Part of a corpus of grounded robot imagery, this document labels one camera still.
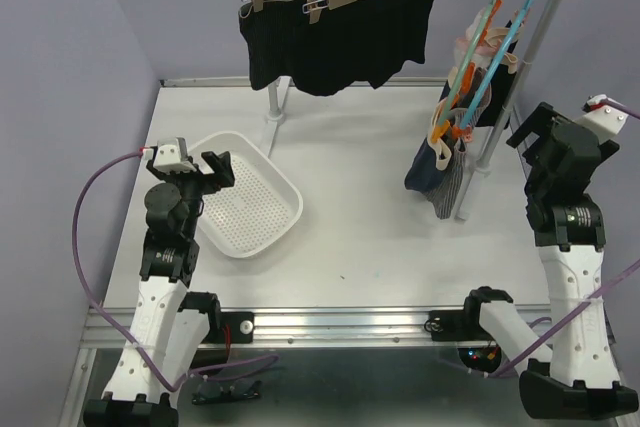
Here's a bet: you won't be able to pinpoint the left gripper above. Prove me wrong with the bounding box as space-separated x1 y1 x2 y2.
147 151 233 238

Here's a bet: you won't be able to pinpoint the blue plastic clip hanger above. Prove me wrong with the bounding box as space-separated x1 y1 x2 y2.
449 0 535 139

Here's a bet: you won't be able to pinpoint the grey striped underwear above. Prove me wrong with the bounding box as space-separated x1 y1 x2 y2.
425 98 467 219

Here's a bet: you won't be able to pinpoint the black underwear beige waistband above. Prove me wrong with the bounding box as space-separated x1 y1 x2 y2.
476 21 519 127

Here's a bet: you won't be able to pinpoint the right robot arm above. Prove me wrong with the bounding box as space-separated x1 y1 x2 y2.
424 95 639 420

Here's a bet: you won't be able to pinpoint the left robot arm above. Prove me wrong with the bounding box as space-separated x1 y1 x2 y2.
83 147 235 426

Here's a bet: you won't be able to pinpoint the green plastic clip hanger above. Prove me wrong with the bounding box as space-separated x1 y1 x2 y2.
431 0 501 142

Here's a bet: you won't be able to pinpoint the white underwear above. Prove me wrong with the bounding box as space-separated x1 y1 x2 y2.
447 7 493 96

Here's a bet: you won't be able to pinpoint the navy blue underwear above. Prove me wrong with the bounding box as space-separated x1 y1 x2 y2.
403 66 474 198

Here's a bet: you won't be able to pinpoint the white perforated plastic basket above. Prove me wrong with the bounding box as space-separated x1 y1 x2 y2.
190 131 303 259

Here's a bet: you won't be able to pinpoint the rear black shorts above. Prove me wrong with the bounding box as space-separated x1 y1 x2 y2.
238 0 309 90

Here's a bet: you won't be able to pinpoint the black shorts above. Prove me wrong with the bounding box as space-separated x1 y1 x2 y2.
238 0 309 90
286 0 434 97

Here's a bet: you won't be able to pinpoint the metal clothes rack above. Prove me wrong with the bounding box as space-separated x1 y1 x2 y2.
253 0 584 222

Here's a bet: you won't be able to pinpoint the front black shorts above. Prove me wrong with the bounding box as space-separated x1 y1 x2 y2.
286 0 434 97

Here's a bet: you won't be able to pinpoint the black eyeglasses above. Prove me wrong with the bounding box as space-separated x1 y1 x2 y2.
191 380 262 406

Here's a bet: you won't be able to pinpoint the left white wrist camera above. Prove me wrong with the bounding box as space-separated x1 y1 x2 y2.
141 137 196 174

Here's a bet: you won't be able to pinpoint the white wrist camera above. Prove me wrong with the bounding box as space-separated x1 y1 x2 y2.
141 137 196 174
574 94 628 143

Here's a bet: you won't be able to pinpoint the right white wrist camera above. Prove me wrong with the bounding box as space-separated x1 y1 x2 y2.
574 94 628 143

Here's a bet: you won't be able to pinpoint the aluminium mounting rail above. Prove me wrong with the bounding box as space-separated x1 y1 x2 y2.
80 304 551 350

